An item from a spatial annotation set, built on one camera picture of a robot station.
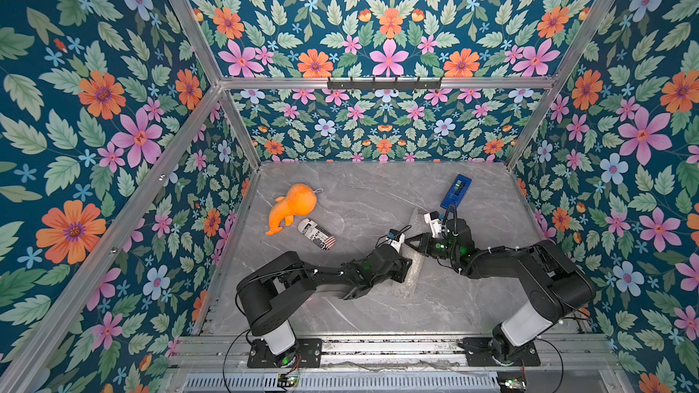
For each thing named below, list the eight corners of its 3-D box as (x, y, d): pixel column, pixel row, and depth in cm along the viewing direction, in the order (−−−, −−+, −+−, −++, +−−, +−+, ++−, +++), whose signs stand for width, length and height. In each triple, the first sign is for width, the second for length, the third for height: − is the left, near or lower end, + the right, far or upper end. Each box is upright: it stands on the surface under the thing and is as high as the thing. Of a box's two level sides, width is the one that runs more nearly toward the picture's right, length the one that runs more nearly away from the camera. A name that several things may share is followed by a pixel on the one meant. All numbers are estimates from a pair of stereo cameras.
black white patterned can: (297, 230, 100) (295, 226, 98) (308, 220, 103) (307, 215, 101) (327, 254, 94) (326, 250, 92) (338, 242, 97) (337, 238, 95)
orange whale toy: (270, 234, 99) (263, 222, 93) (263, 212, 106) (256, 199, 99) (322, 214, 105) (318, 201, 98) (312, 193, 112) (308, 180, 105)
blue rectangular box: (440, 205, 107) (443, 196, 103) (454, 182, 115) (458, 173, 110) (454, 212, 105) (458, 203, 100) (468, 188, 113) (472, 179, 108)
